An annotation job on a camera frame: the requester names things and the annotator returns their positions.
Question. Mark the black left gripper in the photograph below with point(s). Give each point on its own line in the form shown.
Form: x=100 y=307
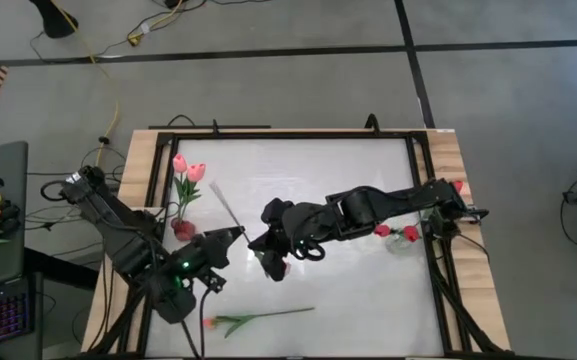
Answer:
x=210 y=252

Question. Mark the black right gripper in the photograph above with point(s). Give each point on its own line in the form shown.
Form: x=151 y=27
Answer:
x=303 y=225

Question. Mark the long green foreground stem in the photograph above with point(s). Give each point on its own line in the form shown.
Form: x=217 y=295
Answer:
x=248 y=317

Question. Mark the red artificial tulip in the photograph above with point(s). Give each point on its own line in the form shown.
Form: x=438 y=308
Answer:
x=382 y=230
x=459 y=186
x=411 y=233

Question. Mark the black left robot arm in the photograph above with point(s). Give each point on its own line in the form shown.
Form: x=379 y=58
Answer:
x=118 y=225

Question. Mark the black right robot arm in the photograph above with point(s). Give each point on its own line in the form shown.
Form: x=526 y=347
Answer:
x=393 y=205

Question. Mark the red ribbed glass vase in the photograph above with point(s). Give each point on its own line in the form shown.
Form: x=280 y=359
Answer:
x=184 y=231

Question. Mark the clear cut glass vase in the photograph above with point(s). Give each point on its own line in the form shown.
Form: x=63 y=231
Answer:
x=397 y=246

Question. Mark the black table clamp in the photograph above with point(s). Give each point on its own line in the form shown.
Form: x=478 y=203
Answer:
x=214 y=126
x=372 y=122

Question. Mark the black stand base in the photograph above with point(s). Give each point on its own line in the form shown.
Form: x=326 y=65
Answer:
x=55 y=20

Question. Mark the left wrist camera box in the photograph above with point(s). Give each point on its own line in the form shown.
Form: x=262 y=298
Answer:
x=212 y=281

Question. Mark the black aluminium table frame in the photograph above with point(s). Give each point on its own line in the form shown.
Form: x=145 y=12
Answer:
x=318 y=135

